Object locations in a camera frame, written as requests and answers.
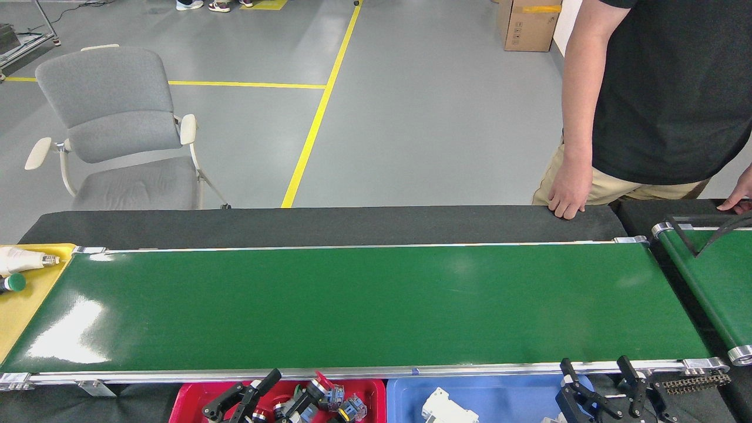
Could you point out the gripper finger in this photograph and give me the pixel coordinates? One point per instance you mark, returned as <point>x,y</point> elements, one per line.
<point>235,395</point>
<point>296,405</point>

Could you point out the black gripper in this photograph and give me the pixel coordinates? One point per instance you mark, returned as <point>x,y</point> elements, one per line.
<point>617,419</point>

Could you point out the green mushroom push button switch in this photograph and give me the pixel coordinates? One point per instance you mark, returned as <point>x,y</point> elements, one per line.
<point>333,398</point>
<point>16,282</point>
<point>352,408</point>

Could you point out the white circuit breaker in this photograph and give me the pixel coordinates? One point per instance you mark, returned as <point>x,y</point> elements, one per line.
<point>446,408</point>

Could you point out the person's right forearm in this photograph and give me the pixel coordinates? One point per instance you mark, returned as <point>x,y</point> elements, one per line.
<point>578,117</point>

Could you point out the red plastic tray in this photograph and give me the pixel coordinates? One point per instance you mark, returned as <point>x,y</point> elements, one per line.
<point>185,405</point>

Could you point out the blue plastic tray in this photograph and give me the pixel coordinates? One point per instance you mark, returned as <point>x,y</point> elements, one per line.
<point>511,399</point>

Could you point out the green conveyor belt, long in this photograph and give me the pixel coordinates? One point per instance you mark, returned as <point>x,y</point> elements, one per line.
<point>352,305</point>

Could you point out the green conveyor belt, short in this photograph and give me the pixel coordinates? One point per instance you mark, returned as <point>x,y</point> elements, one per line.
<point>711,282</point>

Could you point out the yellow plastic tray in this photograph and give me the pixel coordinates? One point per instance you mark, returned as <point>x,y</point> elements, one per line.
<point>23,317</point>

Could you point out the person's right hand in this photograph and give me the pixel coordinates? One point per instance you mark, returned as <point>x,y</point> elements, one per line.
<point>570,188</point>

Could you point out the person's left hand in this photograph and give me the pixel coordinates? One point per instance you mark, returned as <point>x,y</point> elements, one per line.
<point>743,194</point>

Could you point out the white light bulb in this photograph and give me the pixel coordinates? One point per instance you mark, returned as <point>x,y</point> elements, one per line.
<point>20,259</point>

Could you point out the person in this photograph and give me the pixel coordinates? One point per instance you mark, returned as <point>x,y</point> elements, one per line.
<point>675,88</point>

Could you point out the grey office chair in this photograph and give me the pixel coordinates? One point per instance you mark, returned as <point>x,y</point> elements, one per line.
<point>108,94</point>

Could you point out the cardboard box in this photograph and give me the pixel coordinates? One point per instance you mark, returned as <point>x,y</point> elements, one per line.
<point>529,26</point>

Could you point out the distant person's feet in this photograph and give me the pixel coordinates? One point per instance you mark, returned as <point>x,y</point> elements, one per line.
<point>220,5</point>
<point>189,4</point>

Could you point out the black equipment box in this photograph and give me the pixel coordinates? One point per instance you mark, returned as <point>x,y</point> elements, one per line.
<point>9,38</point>

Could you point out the black conveyor guide frame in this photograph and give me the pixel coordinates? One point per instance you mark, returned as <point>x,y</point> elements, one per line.
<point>705,218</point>

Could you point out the metal frame rack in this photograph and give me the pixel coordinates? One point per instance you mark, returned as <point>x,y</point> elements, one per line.
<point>32,42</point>

